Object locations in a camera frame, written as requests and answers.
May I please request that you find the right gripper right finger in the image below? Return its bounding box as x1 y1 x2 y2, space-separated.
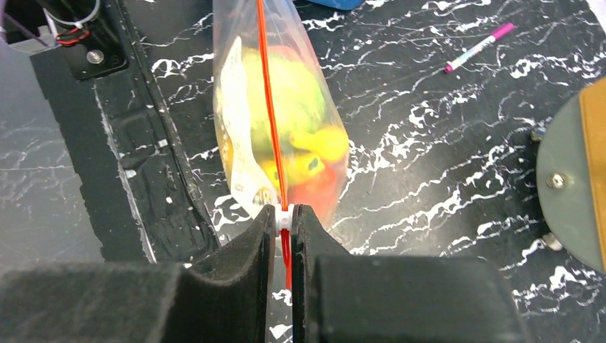
291 205 532 342

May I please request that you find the pink marker pen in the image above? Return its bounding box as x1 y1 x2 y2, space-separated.
442 22 515 74

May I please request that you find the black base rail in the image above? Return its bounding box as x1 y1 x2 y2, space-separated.
31 1 227 262

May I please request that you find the green cabbage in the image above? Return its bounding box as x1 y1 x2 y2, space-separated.
242 48 326 153

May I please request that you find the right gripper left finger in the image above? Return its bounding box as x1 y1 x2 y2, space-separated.
1 205 275 342

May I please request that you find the yellow banana bunch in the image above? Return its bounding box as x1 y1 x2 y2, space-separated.
282 125 349 187

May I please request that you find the clear zip top bag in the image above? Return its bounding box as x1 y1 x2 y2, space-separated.
212 0 352 292

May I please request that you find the blue plastic bin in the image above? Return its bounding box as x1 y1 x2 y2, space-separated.
307 0 364 11

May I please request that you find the round pastel drawer cabinet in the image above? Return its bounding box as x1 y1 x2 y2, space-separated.
531 79 605 273

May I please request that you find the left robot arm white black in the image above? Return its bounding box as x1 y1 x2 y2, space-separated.
38 0 128 81

